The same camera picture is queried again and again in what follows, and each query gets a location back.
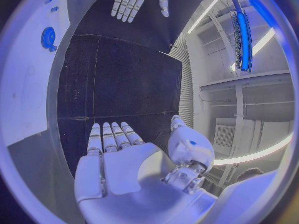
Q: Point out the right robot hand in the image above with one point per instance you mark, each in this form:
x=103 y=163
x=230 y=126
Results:
x=130 y=171

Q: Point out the white task board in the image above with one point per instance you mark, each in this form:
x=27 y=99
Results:
x=25 y=78

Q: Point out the small blue gear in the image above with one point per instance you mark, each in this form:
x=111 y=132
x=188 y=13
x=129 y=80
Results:
x=52 y=48

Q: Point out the person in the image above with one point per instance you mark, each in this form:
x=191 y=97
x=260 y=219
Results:
x=250 y=173

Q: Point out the glowing light bar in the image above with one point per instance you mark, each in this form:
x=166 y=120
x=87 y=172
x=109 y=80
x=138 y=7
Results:
x=244 y=41

